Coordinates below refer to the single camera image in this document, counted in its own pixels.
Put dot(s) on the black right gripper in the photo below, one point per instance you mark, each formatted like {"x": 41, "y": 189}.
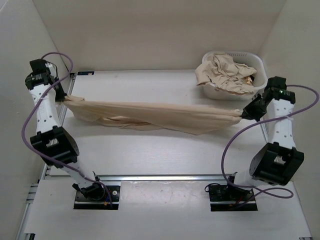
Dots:
{"x": 248, "y": 113}

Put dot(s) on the black corner label sticker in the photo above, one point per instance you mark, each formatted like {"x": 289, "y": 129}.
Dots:
{"x": 85, "y": 73}

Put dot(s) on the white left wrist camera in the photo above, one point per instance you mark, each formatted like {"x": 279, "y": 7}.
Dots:
{"x": 53, "y": 69}

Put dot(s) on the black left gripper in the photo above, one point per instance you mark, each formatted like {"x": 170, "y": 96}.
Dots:
{"x": 60, "y": 96}

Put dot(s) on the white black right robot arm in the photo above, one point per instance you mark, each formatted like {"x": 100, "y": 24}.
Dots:
{"x": 277, "y": 162}

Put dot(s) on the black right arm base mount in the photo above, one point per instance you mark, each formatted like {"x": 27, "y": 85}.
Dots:
{"x": 226, "y": 198}

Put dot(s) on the aluminium right side rail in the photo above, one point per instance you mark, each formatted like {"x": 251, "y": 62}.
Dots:
{"x": 262, "y": 125}

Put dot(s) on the white laundry basket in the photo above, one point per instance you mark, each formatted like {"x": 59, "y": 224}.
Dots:
{"x": 259, "y": 79}

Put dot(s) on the aluminium left side rail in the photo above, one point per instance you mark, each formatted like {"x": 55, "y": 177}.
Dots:
{"x": 46, "y": 170}

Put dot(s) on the beige trousers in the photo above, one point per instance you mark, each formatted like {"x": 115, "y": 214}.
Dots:
{"x": 143, "y": 116}

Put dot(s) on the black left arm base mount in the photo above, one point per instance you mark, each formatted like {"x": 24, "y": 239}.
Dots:
{"x": 96, "y": 197}

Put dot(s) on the beige clothes pile in basket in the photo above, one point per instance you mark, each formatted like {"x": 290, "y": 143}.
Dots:
{"x": 227, "y": 75}

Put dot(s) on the aluminium table edge rail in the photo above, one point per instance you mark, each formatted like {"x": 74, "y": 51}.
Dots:
{"x": 168, "y": 177}

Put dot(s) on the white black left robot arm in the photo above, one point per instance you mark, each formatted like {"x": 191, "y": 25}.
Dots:
{"x": 56, "y": 145}

